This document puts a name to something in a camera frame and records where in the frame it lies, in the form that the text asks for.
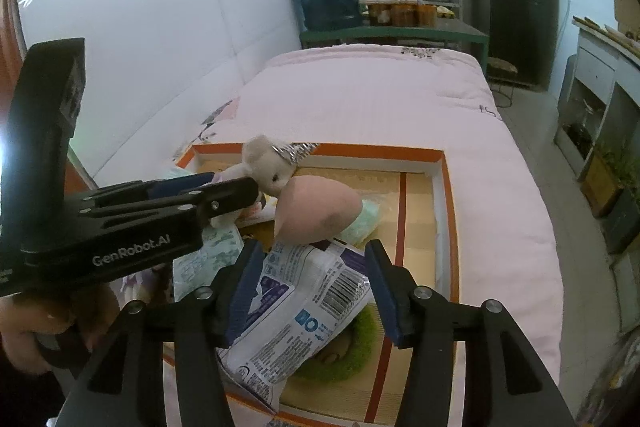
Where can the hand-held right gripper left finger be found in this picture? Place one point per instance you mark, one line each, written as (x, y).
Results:
(245, 292)

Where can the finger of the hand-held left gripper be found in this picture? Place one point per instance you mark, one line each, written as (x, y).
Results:
(225, 202)
(180, 184)

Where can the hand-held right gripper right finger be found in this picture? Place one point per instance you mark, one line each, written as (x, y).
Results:
(385, 297)

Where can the orange rimmed cardboard box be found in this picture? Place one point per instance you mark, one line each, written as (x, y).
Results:
(415, 257)

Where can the plush bear with pink bow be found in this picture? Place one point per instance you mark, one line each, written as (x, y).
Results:
(265, 167)

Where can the green fuzzy scrunchie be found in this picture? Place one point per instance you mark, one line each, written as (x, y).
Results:
(360, 347)

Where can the green tissue pack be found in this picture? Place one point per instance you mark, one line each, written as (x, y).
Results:
(200, 257)

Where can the white purple plastic packet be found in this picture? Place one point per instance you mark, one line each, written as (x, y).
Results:
(310, 307)

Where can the mint green sponge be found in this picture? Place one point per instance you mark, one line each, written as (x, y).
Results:
(365, 222)

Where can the pink makeup sponge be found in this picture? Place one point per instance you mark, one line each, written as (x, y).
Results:
(315, 207)

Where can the person's left hand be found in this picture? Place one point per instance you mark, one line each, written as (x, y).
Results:
(20, 317)

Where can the brown wooden door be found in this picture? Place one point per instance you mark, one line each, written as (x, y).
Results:
(7, 37)

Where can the amber food jar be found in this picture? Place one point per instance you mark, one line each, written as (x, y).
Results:
(378, 14)
(426, 15)
(402, 14)

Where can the potted plant box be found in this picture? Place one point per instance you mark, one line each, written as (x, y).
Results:
(605, 182)

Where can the round wooden stool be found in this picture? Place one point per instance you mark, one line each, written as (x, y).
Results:
(502, 68)

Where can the green table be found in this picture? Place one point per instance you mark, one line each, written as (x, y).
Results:
(450, 32)

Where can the grey kitchen counter cabinet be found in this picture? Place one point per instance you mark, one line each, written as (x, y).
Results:
(595, 67)

